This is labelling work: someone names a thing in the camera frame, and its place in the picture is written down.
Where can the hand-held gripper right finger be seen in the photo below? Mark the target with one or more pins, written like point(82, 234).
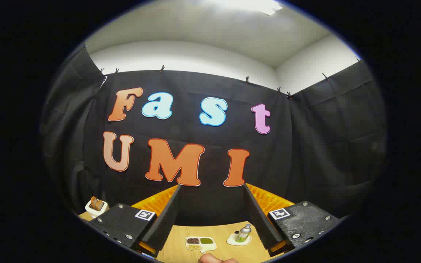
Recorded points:
point(260, 219)

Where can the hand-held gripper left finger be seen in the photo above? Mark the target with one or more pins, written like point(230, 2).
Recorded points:
point(166, 219)

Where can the small green label bottle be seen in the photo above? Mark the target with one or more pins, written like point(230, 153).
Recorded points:
point(243, 233)

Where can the small white saucer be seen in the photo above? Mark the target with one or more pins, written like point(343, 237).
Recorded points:
point(231, 241)

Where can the white divided bean dish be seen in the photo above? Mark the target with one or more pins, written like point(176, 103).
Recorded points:
point(200, 244)

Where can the white toaster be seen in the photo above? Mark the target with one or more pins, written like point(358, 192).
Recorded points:
point(95, 212)

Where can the brown toast slice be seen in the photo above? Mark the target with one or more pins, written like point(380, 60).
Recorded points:
point(95, 202)

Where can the row of small cloth clips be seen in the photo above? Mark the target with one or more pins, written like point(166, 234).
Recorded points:
point(247, 80)

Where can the ceiling light panel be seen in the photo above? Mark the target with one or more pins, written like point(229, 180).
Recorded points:
point(258, 5)

